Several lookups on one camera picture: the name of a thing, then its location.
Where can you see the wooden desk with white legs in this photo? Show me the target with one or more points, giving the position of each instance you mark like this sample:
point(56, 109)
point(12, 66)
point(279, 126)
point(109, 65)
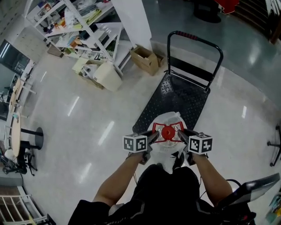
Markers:
point(16, 92)

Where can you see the white locker cabinet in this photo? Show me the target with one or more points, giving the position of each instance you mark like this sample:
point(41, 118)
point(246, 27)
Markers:
point(30, 42)

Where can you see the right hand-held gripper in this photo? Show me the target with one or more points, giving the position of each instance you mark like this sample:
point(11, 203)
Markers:
point(200, 144)

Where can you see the cardboard box with white bag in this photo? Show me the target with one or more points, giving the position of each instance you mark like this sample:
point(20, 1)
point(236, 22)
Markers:
point(88, 77)

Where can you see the black tablet screen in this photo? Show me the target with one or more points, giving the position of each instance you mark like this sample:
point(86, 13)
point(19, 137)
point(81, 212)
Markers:
point(252, 189)

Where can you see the black round pedestal seat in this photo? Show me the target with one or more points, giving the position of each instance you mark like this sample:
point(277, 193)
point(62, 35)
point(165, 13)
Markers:
point(206, 12)

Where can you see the brown low wooden platform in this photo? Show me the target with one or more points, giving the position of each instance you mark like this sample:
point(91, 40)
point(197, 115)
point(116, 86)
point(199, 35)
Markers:
point(55, 51)

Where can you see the black platform trolley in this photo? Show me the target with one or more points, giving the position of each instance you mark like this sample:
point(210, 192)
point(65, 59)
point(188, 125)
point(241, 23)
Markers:
point(182, 99)

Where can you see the cream plastic bin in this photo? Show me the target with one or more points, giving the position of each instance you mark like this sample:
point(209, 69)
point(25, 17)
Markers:
point(108, 77)

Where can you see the person's right forearm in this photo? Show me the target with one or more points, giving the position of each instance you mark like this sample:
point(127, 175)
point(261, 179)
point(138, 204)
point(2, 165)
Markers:
point(213, 182)

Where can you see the white metal shelving unit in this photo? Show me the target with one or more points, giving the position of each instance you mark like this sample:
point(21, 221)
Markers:
point(83, 24)

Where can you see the round wooden table black base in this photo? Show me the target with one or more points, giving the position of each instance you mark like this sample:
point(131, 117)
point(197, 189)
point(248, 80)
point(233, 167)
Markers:
point(16, 134)

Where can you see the dark glass door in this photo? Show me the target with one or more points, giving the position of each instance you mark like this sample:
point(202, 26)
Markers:
point(13, 57)

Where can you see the clear water jug red cap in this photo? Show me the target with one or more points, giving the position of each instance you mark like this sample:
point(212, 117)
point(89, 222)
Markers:
point(166, 151)

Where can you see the person's left forearm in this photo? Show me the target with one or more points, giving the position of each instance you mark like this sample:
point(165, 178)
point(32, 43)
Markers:
point(116, 186)

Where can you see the person's right black shoe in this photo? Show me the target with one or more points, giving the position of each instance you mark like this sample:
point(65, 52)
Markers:
point(178, 161)

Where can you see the dark wooden staircase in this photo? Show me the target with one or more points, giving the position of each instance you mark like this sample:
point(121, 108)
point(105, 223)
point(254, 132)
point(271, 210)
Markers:
point(254, 15)

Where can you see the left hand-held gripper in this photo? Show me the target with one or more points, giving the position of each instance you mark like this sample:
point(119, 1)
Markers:
point(134, 142)

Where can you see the person's black clothed torso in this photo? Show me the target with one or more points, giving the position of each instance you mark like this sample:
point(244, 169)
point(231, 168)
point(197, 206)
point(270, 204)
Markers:
point(166, 189)

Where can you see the white flat boxes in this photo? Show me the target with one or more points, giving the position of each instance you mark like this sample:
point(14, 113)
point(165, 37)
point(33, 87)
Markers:
point(79, 66)

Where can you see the black swivel chair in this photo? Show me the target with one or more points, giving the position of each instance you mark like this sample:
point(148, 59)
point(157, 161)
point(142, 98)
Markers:
point(19, 163)

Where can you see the table with red cloth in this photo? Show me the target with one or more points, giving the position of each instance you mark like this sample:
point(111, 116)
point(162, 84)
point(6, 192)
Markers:
point(227, 5)

